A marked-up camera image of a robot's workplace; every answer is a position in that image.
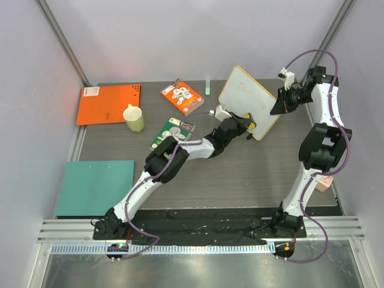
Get aluminium frame rail left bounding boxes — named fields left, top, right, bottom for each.
left=35, top=0, right=91, bottom=87

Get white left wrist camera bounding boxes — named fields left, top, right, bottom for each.
left=214, top=104, right=232, bottom=122

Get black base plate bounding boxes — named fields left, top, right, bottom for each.
left=92, top=208, right=307, bottom=246

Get yellow framed whiteboard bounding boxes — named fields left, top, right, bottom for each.
left=218, top=65, right=280, bottom=141

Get green marker pen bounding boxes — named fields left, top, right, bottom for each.
left=205, top=79, right=211, bottom=95

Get pink box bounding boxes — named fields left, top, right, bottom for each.
left=316, top=176, right=334, bottom=192

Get teal board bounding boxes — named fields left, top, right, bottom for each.
left=55, top=160, right=134, bottom=217

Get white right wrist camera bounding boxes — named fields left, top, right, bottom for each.
left=278, top=68, right=295, bottom=91

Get green paperback book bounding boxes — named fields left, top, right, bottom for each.
left=149, top=117, right=195, bottom=150

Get yellow bone-shaped eraser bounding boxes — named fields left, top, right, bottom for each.
left=243, top=113, right=257, bottom=130

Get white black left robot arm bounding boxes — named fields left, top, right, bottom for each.
left=99, top=112, right=256, bottom=239

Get aluminium frame rail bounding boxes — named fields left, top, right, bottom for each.
left=35, top=0, right=91, bottom=87
left=304, top=0, right=356, bottom=70

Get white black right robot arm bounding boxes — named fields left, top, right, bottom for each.
left=270, top=66, right=352, bottom=237

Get cream paper cup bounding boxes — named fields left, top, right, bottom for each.
left=122, top=104, right=145, bottom=133

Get orange paperback book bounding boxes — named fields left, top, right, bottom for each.
left=160, top=79, right=205, bottom=116

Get aluminium frame rail right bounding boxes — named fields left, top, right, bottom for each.
left=304, top=0, right=356, bottom=70

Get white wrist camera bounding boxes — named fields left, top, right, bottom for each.
left=214, top=104, right=232, bottom=122
left=278, top=68, right=295, bottom=91

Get slotted cable duct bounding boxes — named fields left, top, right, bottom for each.
left=51, top=242, right=275, bottom=256

